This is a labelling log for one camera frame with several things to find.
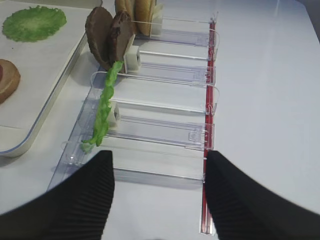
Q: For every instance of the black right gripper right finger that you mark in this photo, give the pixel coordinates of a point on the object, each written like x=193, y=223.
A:
x=242, y=209

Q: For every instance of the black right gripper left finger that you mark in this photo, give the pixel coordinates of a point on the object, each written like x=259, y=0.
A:
x=75, y=209

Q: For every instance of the brown meat patty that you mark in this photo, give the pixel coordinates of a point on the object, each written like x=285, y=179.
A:
x=118, y=37
x=97, y=26

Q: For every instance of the upright green lettuce leaf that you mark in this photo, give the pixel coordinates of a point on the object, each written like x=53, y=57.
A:
x=101, y=124

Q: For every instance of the flat green lettuce leaf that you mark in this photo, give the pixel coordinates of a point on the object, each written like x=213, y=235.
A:
x=33, y=24

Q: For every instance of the clear acrylic right rack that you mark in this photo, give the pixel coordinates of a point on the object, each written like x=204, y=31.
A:
x=161, y=125

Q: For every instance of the white paper tray liner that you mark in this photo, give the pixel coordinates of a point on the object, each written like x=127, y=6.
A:
x=40, y=63

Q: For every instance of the bottom bun on tray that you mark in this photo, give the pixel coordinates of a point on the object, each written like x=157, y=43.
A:
x=9, y=79

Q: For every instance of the cream metal tray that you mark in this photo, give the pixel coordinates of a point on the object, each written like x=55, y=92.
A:
x=13, y=144

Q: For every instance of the sesame bun half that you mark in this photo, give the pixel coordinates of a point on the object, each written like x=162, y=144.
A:
x=125, y=5

